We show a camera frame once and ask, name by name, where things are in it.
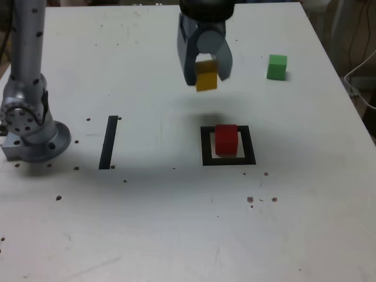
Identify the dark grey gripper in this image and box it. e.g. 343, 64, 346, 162
177, 14, 233, 86

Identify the yellow cube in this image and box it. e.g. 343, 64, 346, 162
194, 58, 219, 92

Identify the green cube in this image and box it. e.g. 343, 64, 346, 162
266, 54, 288, 80

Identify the red cube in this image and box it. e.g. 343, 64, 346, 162
214, 124, 239, 156

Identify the black tape square outline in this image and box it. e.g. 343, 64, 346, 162
200, 125, 257, 167

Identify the black tape strip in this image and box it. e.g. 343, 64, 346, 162
98, 115, 119, 170

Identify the white plastic bin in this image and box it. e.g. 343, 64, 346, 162
343, 48, 376, 111

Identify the black hanging cable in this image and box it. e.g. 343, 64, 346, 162
348, 0, 361, 70
364, 0, 371, 64

